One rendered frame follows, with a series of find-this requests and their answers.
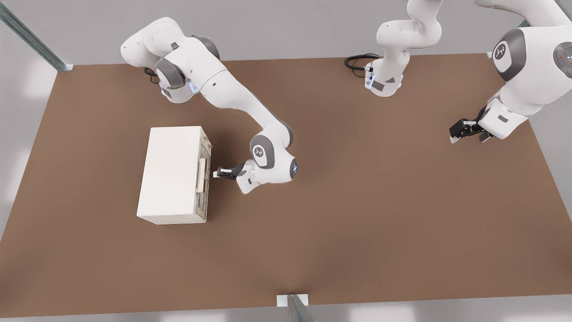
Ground white oven door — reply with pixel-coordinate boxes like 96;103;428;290
193;127;213;224

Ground pale oven door handle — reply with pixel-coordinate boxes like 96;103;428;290
196;157;208;194

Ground white oven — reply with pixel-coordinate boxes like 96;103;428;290
136;126;213;225

